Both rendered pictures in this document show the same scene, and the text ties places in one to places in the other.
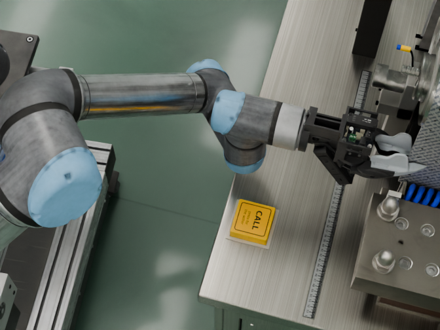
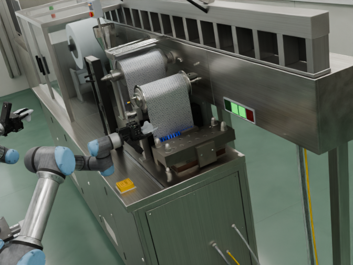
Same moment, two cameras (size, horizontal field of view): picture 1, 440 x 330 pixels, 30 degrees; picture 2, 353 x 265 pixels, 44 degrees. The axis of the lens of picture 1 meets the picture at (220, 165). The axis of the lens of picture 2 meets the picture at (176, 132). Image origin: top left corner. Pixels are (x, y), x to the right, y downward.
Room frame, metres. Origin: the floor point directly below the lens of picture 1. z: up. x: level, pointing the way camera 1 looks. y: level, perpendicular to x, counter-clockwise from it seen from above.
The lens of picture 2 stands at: (-1.06, 0.85, 1.99)
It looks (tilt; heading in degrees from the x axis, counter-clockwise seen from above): 24 degrees down; 322
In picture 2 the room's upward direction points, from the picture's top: 11 degrees counter-clockwise
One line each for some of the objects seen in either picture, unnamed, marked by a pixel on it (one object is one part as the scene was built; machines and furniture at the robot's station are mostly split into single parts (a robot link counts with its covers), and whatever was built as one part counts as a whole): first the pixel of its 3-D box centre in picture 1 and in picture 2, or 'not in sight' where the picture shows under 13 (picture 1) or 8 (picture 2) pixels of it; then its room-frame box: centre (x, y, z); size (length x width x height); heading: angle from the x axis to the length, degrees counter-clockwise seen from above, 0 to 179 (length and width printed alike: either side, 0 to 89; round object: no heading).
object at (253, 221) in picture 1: (253, 221); (125, 185); (0.61, -0.06, 0.91); 0.07 x 0.07 x 0.02; 75
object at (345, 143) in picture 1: (338, 136); (129, 133); (0.68, -0.20, 1.12); 0.12 x 0.08 x 0.09; 75
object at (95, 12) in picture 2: not in sight; (94, 9); (1.22, -0.50, 1.66); 0.07 x 0.07 x 0.10; 83
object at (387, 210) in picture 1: (389, 205); (157, 142); (0.58, -0.29, 1.05); 0.04 x 0.04 x 0.04
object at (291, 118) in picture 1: (291, 126); (114, 140); (0.70, -0.12, 1.11); 0.08 x 0.05 x 0.08; 165
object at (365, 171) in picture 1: (368, 163); (143, 135); (0.64, -0.25, 1.09); 0.09 x 0.05 x 0.02; 73
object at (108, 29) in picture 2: not in sight; (104, 30); (1.37, -0.62, 1.50); 0.14 x 0.14 x 0.06
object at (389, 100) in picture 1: (388, 120); (139, 134); (0.75, -0.30, 1.05); 0.06 x 0.05 x 0.31; 75
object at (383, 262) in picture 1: (385, 258); (167, 147); (0.48, -0.27, 1.05); 0.04 x 0.04 x 0.04
